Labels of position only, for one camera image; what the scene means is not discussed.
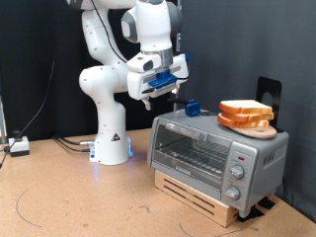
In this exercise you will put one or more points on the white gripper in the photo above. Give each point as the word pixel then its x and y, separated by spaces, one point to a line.
pixel 136 85

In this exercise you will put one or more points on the spatula with blue grip block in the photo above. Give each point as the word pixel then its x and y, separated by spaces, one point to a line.
pixel 192 108

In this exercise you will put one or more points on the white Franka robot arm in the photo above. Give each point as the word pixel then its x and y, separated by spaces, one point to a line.
pixel 108 131

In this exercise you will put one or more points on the wooden block under oven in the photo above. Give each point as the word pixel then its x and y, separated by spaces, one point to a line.
pixel 184 194

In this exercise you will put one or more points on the silver oven knob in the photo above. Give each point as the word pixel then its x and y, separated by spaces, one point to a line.
pixel 232 193
pixel 237 172

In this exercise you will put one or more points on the silver toaster oven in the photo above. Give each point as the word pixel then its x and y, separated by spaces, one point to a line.
pixel 260 154

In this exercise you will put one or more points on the metal pole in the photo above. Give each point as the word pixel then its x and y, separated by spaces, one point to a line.
pixel 178 26

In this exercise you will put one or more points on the black metal bookend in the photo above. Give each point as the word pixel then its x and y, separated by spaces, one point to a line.
pixel 261 87

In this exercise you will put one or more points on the grey backdrop curtain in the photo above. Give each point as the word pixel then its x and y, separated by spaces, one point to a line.
pixel 247 39

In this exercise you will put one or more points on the round wooden board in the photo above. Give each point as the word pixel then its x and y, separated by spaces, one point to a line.
pixel 260 132

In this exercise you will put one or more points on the black backdrop curtain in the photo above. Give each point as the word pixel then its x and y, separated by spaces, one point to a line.
pixel 33 49

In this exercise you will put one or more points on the black wedge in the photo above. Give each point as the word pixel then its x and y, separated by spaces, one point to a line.
pixel 250 214

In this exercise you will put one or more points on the emergency stop button box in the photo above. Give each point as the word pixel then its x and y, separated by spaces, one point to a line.
pixel 19 144

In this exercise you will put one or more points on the wrist camera on blue mount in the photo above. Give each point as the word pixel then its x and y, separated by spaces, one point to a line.
pixel 163 79

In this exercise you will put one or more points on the metal frame leg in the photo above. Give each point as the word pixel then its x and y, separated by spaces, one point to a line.
pixel 2 121

